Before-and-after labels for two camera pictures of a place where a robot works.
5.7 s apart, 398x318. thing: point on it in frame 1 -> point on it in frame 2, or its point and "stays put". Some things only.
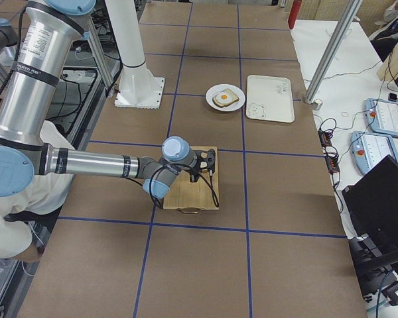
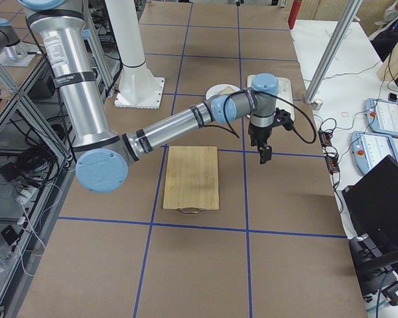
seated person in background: (397, 16) stays put
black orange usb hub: (330, 154) stays put
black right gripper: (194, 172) -> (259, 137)
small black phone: (392, 97) stays put
